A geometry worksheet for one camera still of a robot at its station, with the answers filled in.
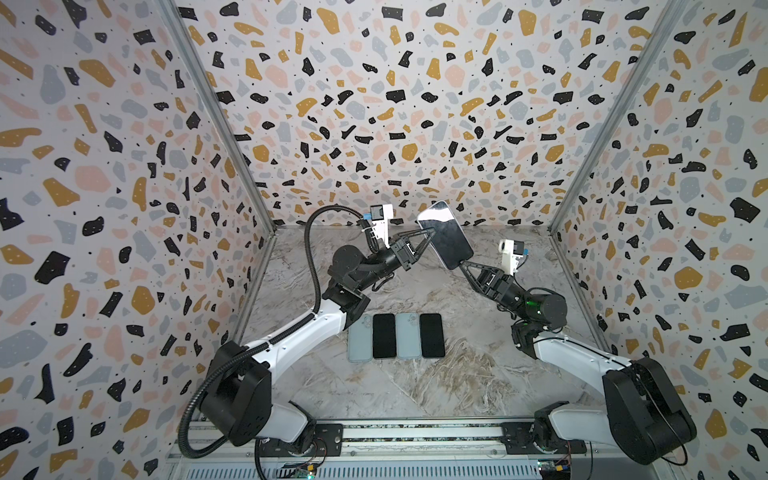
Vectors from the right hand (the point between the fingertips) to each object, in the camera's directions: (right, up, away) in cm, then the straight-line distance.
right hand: (461, 270), depth 62 cm
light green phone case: (-25, -23, +29) cm, 45 cm away
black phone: (-3, -23, +30) cm, 38 cm away
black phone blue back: (-18, -22, +31) cm, 42 cm away
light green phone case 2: (-11, -22, +30) cm, 39 cm away
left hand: (-5, +8, -2) cm, 9 cm away
